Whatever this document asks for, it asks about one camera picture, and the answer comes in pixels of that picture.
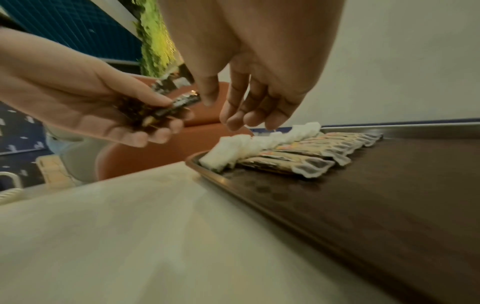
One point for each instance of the person's left hand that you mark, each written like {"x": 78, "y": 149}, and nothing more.
{"x": 67, "y": 89}

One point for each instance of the brown plastic tray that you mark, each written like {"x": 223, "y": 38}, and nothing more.
{"x": 375, "y": 207}

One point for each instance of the green plant wall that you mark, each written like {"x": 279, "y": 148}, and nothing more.
{"x": 157, "y": 38}

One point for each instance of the red padded chair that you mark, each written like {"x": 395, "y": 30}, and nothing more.
{"x": 157, "y": 157}

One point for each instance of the row of white tea bags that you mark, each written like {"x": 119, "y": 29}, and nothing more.
{"x": 225, "y": 154}

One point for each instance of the pile of coffee stick sachets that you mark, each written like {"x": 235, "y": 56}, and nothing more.
{"x": 180, "y": 102}

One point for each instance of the white metal chair frame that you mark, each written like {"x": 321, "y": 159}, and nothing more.
{"x": 13, "y": 178}

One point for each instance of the person's right hand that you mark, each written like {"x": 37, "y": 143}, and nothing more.
{"x": 262, "y": 44}

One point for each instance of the row of gold coffee sachets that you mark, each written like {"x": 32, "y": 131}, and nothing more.
{"x": 281, "y": 163}

